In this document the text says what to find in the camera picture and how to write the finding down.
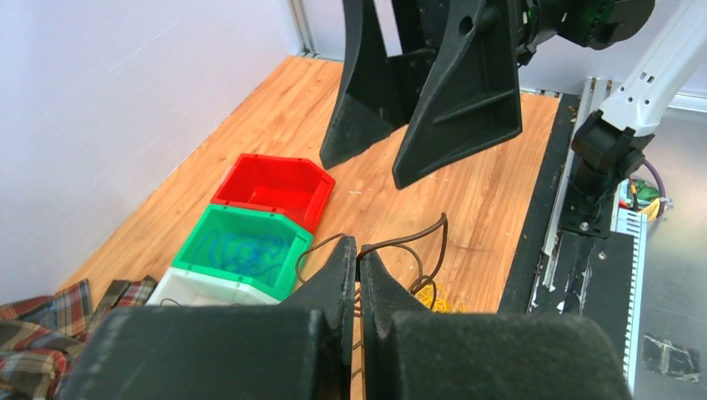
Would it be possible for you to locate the plaid cloth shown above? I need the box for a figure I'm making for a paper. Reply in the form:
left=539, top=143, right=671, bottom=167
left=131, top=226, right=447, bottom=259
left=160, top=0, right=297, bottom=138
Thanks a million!
left=1, top=276, right=158, bottom=399

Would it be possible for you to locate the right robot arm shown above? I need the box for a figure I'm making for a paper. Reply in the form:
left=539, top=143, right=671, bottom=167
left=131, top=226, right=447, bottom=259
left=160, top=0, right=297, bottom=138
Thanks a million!
left=319, top=1, right=706, bottom=236

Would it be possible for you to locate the green plastic bin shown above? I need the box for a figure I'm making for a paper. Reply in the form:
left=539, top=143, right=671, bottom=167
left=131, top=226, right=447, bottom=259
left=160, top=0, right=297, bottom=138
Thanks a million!
left=172, top=205, right=313, bottom=302

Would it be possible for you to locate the blue cable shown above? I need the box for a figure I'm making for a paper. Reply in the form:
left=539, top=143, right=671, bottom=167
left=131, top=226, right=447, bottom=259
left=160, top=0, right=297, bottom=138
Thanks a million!
left=193, top=232, right=292, bottom=278

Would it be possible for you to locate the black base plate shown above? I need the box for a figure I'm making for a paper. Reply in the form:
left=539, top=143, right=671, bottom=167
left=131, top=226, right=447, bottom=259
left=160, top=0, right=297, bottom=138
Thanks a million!
left=499, top=94, right=647, bottom=381

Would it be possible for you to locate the cable pile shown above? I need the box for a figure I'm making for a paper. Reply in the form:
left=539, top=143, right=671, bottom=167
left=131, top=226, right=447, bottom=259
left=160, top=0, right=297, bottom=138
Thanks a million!
left=414, top=281, right=466, bottom=315

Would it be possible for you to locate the red plastic bin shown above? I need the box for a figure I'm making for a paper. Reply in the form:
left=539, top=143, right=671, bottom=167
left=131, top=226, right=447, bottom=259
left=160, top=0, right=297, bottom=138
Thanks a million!
left=211, top=153, right=336, bottom=234

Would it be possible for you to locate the white plastic bin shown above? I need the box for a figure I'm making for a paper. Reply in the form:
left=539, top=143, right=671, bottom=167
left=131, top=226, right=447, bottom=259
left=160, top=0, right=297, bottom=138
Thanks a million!
left=146, top=267, right=280, bottom=306

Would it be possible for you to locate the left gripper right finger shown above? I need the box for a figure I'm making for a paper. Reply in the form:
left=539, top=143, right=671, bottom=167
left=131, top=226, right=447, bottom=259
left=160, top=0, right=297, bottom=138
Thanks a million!
left=359, top=252, right=631, bottom=399

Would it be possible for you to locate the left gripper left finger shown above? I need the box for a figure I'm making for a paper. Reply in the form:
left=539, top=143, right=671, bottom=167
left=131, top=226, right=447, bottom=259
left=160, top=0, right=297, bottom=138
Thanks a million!
left=61, top=236, right=357, bottom=399

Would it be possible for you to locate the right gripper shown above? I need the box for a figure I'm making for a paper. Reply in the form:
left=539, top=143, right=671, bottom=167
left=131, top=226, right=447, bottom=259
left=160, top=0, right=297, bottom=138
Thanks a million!
left=318, top=0, right=559, bottom=191

